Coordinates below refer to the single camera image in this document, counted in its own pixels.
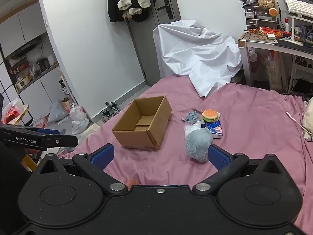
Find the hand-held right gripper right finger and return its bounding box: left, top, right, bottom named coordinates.
left=193, top=144, right=285, bottom=197

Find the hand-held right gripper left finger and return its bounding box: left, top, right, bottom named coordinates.
left=37, top=144, right=129, bottom=197

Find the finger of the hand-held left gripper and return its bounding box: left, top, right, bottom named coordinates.
left=29, top=128, right=61, bottom=136

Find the grey fluffy plush toy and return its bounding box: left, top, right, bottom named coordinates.
left=184, top=128, right=213, bottom=163

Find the blue tissue packet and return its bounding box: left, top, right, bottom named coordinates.
left=205, top=121, right=223, bottom=139

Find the cardboard box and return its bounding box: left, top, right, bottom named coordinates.
left=112, top=95, right=173, bottom=151

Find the white cloth ball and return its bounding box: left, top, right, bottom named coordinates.
left=184, top=122, right=205, bottom=137

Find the burger plush toy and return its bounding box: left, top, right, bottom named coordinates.
left=202, top=109, right=221, bottom=122

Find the blue denim cloth piece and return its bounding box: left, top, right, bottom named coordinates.
left=181, top=111, right=199, bottom=123

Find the grey plastic bag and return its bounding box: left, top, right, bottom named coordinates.
left=48, top=99, right=70, bottom=123

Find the red plastic bag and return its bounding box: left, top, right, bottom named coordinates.
left=2, top=98, right=24, bottom=124

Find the white plastic bag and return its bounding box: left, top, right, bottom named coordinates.
left=69, top=105, right=90, bottom=135

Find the grey sneaker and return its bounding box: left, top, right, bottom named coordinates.
left=106, top=102, right=121, bottom=115
left=101, top=109, right=114, bottom=123

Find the pink bedsheet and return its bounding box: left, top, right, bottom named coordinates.
left=56, top=75, right=313, bottom=229

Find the cream cloth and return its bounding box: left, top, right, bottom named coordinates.
left=302, top=98, right=313, bottom=142

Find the white desk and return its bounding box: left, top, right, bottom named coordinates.
left=238, top=15, right=313, bottom=89

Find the printed tote bag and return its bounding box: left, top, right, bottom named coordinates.
left=266, top=51, right=294, bottom=91

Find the white sheet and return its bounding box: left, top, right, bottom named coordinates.
left=153, top=20, right=242, bottom=97

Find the white cabinet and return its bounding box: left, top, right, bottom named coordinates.
left=0, top=0, right=74, bottom=108

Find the grey door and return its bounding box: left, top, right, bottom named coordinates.
left=127, top=0, right=182, bottom=87

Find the black desk mat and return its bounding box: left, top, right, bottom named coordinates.
left=276, top=37, right=313, bottom=53

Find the long red box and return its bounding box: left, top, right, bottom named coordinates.
left=248, top=27, right=293, bottom=36

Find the black jacket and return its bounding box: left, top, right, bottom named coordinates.
left=108, top=0, right=155, bottom=23

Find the grey drawer organiser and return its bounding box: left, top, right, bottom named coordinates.
left=244, top=5, right=278, bottom=32

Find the wicker basket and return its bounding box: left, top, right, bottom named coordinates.
left=257, top=0, right=276, bottom=8

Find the white keyboard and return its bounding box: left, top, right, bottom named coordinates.
left=285, top=0, right=313, bottom=18

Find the black door handle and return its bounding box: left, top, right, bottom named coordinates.
left=157, top=0, right=175, bottom=19

